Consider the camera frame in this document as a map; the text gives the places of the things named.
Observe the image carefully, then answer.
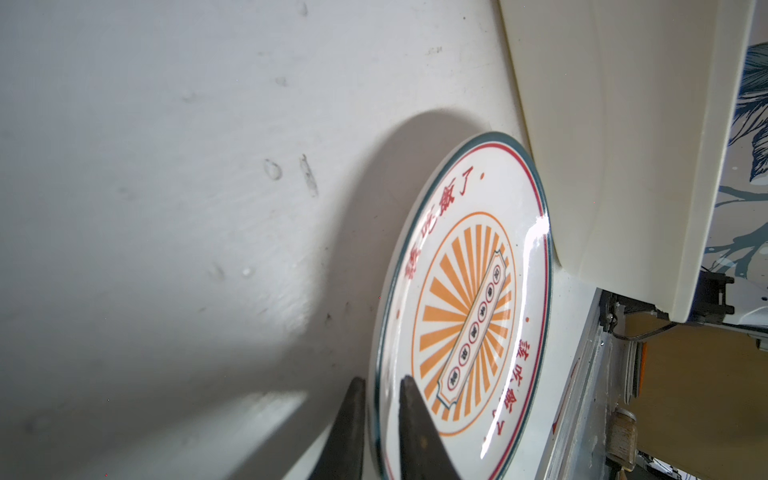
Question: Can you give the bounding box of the white plastic bin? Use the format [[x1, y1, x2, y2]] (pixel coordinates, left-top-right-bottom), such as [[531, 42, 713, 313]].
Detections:
[[500, 1, 756, 323]]

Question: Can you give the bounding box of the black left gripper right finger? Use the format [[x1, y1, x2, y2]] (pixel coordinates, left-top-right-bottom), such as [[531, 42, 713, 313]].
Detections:
[[398, 375, 460, 479]]

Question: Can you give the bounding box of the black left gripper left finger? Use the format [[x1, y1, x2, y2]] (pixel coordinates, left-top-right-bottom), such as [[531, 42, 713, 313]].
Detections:
[[309, 377, 366, 480]]

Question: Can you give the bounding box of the orange sunburst plate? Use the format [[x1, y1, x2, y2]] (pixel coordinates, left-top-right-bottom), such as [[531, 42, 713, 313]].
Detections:
[[367, 132, 554, 479]]

